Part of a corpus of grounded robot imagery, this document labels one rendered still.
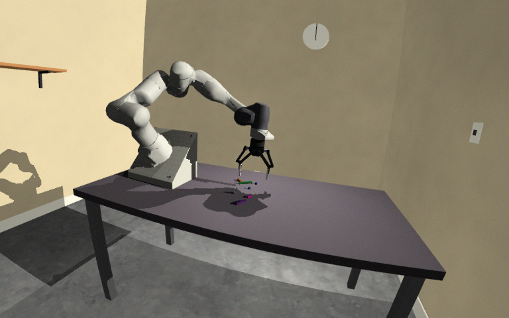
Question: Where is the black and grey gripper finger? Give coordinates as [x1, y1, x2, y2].
[236, 146, 255, 176]
[257, 149, 274, 180]

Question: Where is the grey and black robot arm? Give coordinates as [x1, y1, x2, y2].
[106, 61, 274, 167]

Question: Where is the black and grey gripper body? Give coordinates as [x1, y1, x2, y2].
[249, 138, 265, 156]

